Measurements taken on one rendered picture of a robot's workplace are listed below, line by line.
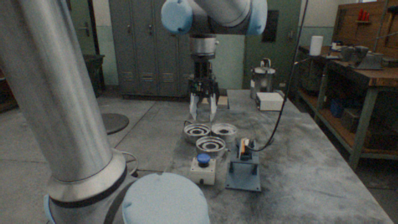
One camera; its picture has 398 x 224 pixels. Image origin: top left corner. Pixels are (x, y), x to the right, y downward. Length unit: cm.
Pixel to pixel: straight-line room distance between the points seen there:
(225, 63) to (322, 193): 344
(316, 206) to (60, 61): 66
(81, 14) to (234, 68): 267
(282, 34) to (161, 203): 350
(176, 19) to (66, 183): 37
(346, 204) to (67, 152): 67
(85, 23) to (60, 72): 436
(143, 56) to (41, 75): 349
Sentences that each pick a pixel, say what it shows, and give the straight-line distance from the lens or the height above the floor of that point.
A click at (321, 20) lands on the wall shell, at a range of 422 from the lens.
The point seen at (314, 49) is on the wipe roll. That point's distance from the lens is 301.
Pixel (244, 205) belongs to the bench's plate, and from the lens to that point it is 69.
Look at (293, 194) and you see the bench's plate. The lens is 75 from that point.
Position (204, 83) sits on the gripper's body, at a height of 109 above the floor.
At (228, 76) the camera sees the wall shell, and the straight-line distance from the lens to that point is 411.
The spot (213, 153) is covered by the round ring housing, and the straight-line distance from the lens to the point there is 82.
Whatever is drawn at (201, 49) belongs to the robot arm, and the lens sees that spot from 66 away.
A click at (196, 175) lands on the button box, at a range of 72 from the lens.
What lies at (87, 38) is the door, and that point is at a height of 92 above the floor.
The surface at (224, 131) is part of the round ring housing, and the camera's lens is 100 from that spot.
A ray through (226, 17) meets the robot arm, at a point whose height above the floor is 126.
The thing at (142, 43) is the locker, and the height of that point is 90.
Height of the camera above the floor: 126
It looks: 22 degrees down
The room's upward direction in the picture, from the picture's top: straight up
